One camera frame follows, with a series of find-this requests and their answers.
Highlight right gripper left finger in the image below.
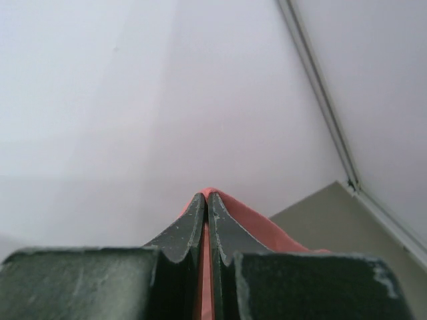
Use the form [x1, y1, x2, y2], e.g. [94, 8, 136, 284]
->
[1, 193, 205, 319]

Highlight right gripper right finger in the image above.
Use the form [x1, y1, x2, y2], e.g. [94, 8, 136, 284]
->
[207, 193, 413, 319]

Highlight pink t shirt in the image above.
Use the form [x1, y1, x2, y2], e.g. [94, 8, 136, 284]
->
[193, 187, 326, 319]

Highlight right aluminium frame post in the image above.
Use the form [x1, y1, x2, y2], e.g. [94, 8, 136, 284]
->
[278, 1, 426, 267]

